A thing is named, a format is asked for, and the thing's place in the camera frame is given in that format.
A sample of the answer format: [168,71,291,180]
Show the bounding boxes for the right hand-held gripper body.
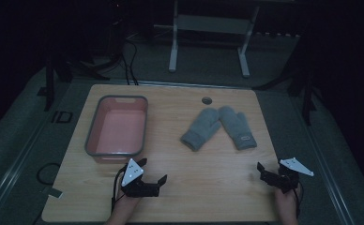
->
[260,157,315,194]

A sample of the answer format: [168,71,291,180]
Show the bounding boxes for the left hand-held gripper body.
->
[120,157,160,199]

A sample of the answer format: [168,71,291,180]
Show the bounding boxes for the pink basin with grey rim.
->
[83,95,149,165]

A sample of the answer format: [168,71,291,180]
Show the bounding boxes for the grey mitten with label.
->
[218,105,258,151]

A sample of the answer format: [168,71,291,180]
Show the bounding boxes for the plain grey mitten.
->
[179,107,222,153]

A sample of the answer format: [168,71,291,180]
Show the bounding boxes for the person's right hand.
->
[274,183,302,218]

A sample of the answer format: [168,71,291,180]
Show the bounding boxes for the person's left hand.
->
[114,187,142,217]

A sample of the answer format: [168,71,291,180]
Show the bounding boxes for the grey tape piece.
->
[41,186,64,200]

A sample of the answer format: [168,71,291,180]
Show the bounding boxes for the black tripod stand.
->
[37,46,111,113]
[253,31,319,127]

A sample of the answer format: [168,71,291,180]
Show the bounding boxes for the white metal stand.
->
[153,0,262,79]

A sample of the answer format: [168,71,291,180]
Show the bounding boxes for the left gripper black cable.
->
[110,166,129,214]

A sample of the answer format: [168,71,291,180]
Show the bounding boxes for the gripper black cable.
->
[292,181,304,219]
[110,166,129,214]

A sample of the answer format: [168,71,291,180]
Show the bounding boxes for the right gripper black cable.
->
[292,181,304,219]

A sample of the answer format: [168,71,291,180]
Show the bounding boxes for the black looped floor cable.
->
[36,161,62,186]

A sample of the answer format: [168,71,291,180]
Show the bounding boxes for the black hanging cables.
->
[120,34,140,86]

